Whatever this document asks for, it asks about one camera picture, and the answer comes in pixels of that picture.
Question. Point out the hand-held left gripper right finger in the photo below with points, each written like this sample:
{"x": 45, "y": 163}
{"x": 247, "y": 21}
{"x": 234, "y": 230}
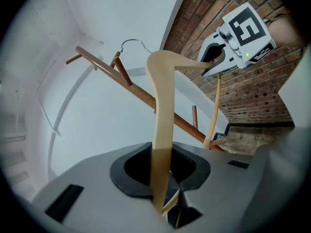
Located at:
{"x": 230, "y": 190}

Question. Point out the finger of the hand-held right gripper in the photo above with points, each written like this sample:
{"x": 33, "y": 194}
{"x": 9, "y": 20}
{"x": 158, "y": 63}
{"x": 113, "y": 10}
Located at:
{"x": 203, "y": 50}
{"x": 227, "y": 62}

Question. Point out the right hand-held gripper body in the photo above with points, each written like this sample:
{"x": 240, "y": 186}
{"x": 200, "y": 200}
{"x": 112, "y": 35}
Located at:
{"x": 247, "y": 25}

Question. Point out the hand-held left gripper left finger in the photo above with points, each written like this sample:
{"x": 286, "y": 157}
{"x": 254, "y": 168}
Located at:
{"x": 97, "y": 190}

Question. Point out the wooden clothes hanger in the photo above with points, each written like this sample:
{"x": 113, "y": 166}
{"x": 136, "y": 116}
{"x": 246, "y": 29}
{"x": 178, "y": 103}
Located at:
{"x": 163, "y": 93}

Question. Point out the brown wooden coat rack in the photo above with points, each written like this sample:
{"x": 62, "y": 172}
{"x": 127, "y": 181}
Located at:
{"x": 137, "y": 90}

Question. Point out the person's right forearm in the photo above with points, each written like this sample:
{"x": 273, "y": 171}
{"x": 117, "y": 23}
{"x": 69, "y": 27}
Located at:
{"x": 286, "y": 31}

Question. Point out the black skirting board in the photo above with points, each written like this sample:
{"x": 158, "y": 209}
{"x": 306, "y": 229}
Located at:
{"x": 262, "y": 124}

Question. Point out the white curved rail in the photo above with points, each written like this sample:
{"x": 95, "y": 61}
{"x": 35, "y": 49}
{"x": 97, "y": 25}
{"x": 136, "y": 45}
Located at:
{"x": 59, "y": 120}

